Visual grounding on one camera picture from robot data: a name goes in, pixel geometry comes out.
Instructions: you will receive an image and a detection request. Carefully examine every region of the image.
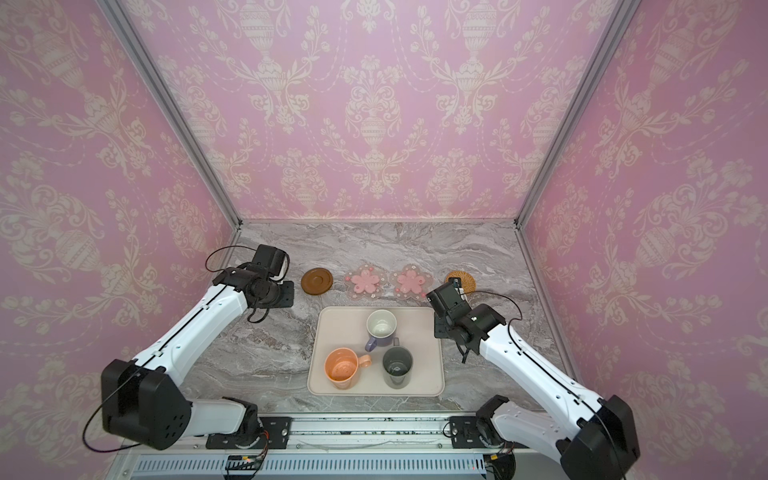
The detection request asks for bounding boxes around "rattan woven round coaster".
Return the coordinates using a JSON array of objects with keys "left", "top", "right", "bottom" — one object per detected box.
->
[{"left": 445, "top": 270, "right": 477, "bottom": 294}]

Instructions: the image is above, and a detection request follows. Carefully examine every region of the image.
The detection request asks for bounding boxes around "pink flower coaster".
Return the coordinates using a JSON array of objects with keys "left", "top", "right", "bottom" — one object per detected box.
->
[
  {"left": 390, "top": 264, "right": 434, "bottom": 301},
  {"left": 343, "top": 264, "right": 389, "bottom": 300}
]

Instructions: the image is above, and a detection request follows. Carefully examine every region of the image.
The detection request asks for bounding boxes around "brown wooden round coaster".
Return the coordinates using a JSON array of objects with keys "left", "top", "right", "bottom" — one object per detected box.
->
[{"left": 301, "top": 268, "right": 334, "bottom": 296}]

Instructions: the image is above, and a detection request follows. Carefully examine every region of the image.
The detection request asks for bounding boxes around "orange pink mug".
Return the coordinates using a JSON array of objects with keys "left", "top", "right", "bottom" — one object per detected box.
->
[{"left": 323, "top": 348, "right": 372, "bottom": 390}]

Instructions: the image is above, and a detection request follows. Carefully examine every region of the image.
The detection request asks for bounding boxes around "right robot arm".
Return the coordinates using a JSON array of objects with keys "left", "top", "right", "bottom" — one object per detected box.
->
[{"left": 430, "top": 299, "right": 641, "bottom": 479}]

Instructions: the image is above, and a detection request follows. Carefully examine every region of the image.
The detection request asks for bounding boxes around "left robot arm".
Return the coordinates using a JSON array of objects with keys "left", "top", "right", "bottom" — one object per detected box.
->
[{"left": 99, "top": 266, "right": 295, "bottom": 450}]

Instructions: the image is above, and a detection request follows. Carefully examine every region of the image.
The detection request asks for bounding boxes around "grey mug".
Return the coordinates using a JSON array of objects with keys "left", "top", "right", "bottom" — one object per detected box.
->
[{"left": 382, "top": 337, "right": 414, "bottom": 389}]

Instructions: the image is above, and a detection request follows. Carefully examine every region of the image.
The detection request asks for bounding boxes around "lavender white mug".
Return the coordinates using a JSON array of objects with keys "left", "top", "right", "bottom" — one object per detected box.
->
[{"left": 364, "top": 309, "right": 398, "bottom": 352}]

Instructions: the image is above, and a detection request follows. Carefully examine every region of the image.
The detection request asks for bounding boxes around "beige serving tray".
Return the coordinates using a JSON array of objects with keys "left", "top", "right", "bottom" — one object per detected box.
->
[{"left": 307, "top": 306, "right": 445, "bottom": 397}]

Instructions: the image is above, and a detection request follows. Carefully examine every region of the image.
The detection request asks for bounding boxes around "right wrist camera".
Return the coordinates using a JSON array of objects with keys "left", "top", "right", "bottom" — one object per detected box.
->
[{"left": 426, "top": 276, "right": 471, "bottom": 321}]

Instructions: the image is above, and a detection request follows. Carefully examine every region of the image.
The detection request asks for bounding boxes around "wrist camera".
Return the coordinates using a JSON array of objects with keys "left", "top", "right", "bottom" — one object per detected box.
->
[
  {"left": 426, "top": 276, "right": 471, "bottom": 321},
  {"left": 251, "top": 244, "right": 290, "bottom": 282}
]

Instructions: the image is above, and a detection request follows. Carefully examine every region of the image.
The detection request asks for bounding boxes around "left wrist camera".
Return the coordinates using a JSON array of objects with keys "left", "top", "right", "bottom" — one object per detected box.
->
[{"left": 251, "top": 244, "right": 290, "bottom": 282}]

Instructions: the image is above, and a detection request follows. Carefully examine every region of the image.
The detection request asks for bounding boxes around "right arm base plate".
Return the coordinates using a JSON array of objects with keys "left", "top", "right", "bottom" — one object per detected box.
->
[{"left": 448, "top": 415, "right": 502, "bottom": 449}]

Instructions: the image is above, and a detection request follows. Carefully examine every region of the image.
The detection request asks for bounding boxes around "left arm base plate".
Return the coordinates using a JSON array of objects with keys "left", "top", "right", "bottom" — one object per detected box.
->
[{"left": 206, "top": 416, "right": 292, "bottom": 450}]

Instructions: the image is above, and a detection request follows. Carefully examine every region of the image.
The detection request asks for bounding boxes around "left aluminium corner post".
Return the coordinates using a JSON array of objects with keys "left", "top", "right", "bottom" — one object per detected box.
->
[{"left": 95, "top": 0, "right": 242, "bottom": 228}]

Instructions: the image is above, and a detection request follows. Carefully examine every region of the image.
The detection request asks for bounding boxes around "aluminium corner post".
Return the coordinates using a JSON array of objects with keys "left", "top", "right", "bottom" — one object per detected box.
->
[
  {"left": 95, "top": 0, "right": 242, "bottom": 228},
  {"left": 515, "top": 0, "right": 643, "bottom": 228}
]

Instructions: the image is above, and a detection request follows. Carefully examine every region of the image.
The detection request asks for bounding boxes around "right aluminium corner post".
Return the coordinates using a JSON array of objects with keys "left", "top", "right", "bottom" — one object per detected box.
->
[{"left": 515, "top": 0, "right": 643, "bottom": 228}]

